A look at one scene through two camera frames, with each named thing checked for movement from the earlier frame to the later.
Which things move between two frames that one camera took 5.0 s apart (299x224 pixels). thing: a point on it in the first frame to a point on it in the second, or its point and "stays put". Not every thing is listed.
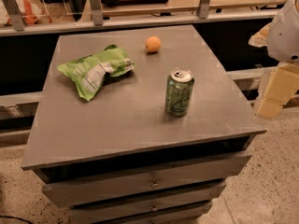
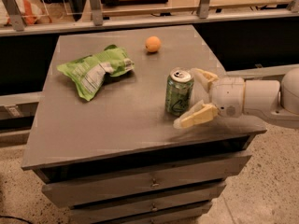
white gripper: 285,35 to 228,96
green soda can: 179,89 stays put
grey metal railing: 11,22 stays put
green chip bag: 88,73 stays put
